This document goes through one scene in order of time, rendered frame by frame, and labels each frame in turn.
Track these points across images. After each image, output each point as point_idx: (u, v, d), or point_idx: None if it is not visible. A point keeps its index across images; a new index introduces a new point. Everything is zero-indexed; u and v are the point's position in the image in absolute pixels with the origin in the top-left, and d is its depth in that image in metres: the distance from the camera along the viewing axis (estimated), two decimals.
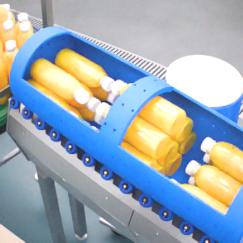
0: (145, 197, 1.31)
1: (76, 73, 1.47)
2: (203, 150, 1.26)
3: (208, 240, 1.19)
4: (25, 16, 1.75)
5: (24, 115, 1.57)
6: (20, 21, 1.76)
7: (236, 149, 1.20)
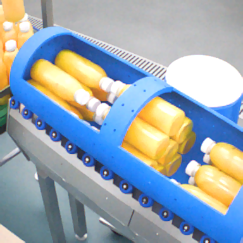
0: (145, 197, 1.31)
1: (75, 74, 1.48)
2: (203, 151, 1.26)
3: (208, 240, 1.19)
4: (25, 16, 1.76)
5: (24, 115, 1.57)
6: (20, 21, 1.76)
7: (236, 150, 1.20)
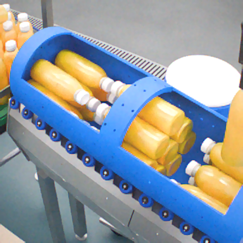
0: (145, 197, 1.31)
1: (75, 74, 1.48)
2: (203, 151, 1.26)
3: (208, 240, 1.19)
4: (25, 16, 1.76)
5: (24, 115, 1.57)
6: (20, 21, 1.76)
7: None
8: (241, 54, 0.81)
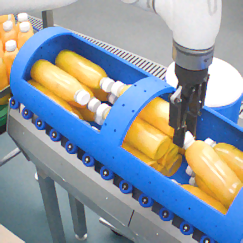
0: (145, 197, 1.31)
1: (76, 74, 1.48)
2: None
3: (208, 240, 1.19)
4: (25, 16, 1.76)
5: (24, 115, 1.57)
6: (20, 21, 1.76)
7: (236, 150, 1.20)
8: (170, 119, 1.06)
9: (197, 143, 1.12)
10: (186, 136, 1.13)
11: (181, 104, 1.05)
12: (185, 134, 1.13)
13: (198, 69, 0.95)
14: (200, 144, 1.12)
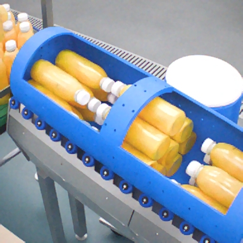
0: (145, 197, 1.31)
1: (76, 74, 1.48)
2: (204, 151, 1.26)
3: (208, 240, 1.19)
4: (25, 16, 1.76)
5: (24, 115, 1.57)
6: (20, 21, 1.76)
7: (236, 150, 1.20)
8: None
9: (205, 168, 1.15)
10: (194, 165, 1.17)
11: None
12: (192, 164, 1.17)
13: None
14: (207, 168, 1.14)
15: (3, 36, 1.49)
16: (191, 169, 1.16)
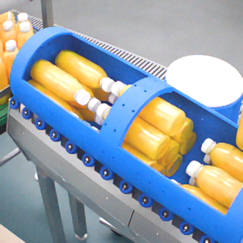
0: (145, 197, 1.31)
1: (76, 74, 1.48)
2: (204, 151, 1.26)
3: (208, 240, 1.19)
4: (25, 16, 1.76)
5: (24, 115, 1.57)
6: (20, 21, 1.76)
7: (236, 150, 1.20)
8: None
9: (205, 168, 1.15)
10: (194, 165, 1.17)
11: None
12: (192, 164, 1.17)
13: None
14: (207, 168, 1.14)
15: None
16: (191, 169, 1.16)
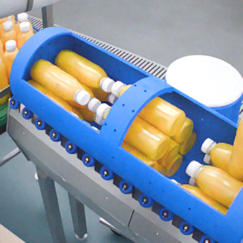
0: (145, 197, 1.31)
1: (76, 74, 1.48)
2: (204, 151, 1.26)
3: (208, 240, 1.19)
4: (25, 16, 1.76)
5: (24, 115, 1.57)
6: (20, 21, 1.76)
7: None
8: None
9: (204, 168, 1.15)
10: (194, 165, 1.17)
11: None
12: (192, 164, 1.17)
13: None
14: (207, 168, 1.14)
15: None
16: (191, 169, 1.16)
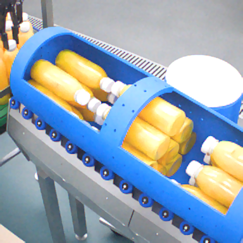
0: (145, 197, 1.31)
1: (76, 74, 1.48)
2: (204, 152, 1.26)
3: (208, 240, 1.19)
4: (25, 16, 1.76)
5: (24, 115, 1.57)
6: None
7: None
8: None
9: (204, 168, 1.15)
10: (194, 165, 1.16)
11: (1, 18, 1.52)
12: (192, 164, 1.17)
13: None
14: (207, 168, 1.14)
15: None
16: (191, 169, 1.16)
